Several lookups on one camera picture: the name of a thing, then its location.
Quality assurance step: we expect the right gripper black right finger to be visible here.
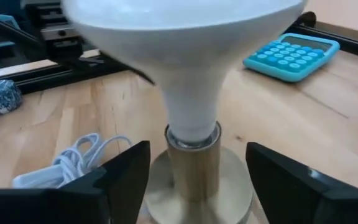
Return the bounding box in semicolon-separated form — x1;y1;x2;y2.
246;142;358;224

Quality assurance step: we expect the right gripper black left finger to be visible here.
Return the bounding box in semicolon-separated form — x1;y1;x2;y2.
0;140;151;224

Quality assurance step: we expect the white power cord with plug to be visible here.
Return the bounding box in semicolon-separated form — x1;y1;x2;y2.
12;133;133;190

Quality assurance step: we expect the brass lamp socket base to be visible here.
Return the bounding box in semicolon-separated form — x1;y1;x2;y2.
143;121;254;224

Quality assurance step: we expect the white floodlight bulb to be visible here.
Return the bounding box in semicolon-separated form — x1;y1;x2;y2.
61;0;307;144

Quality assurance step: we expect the turquoise calculator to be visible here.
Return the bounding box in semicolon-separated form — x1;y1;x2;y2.
242;32;341;83

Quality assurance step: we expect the black aluminium table frame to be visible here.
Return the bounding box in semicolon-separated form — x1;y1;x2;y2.
0;8;358;96

